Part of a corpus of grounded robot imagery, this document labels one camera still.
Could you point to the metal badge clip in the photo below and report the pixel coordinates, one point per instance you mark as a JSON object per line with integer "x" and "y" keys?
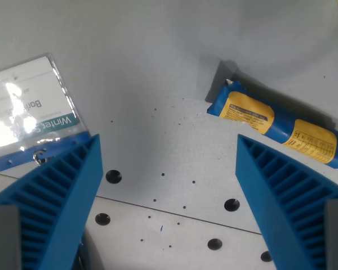
{"x": 41, "y": 158}

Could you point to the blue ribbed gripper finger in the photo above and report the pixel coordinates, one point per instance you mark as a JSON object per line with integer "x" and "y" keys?
{"x": 59, "y": 202}
{"x": 281, "y": 197}

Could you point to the blue and yellow snack wrapper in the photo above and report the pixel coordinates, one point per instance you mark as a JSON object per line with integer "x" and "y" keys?
{"x": 279, "y": 123}

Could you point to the plastic name badge holder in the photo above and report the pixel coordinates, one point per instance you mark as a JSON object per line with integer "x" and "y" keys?
{"x": 28, "y": 109}

